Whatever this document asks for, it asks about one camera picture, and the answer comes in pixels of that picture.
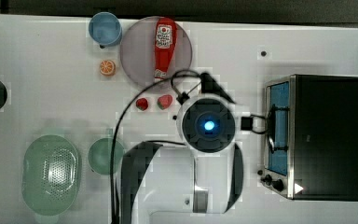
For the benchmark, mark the green cup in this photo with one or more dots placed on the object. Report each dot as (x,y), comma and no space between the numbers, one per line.
(99,156)

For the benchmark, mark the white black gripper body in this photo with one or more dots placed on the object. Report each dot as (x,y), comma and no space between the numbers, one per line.
(210,85)

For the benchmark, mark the green colander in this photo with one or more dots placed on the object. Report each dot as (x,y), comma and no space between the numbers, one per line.
(50,175)

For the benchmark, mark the large red strawberry toy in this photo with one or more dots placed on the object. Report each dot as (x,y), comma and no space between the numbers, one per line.
(164,101)

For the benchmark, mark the blue cup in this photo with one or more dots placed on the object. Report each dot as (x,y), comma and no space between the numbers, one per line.
(105,29)

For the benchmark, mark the small red strawberry toy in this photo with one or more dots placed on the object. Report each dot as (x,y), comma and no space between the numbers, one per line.
(142,104)

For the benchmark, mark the red ketchup bottle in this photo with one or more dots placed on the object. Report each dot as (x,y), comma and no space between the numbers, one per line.
(165,42)

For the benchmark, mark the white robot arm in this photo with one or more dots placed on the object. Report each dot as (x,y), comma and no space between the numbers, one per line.
(203,173)

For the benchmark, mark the grey round plate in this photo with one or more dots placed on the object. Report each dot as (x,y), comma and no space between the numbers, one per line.
(137,54)

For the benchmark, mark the black toaster oven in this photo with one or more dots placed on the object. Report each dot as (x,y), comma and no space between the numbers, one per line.
(311,143)

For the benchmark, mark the orange slice toy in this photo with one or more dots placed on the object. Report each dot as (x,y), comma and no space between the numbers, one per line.
(107,68)

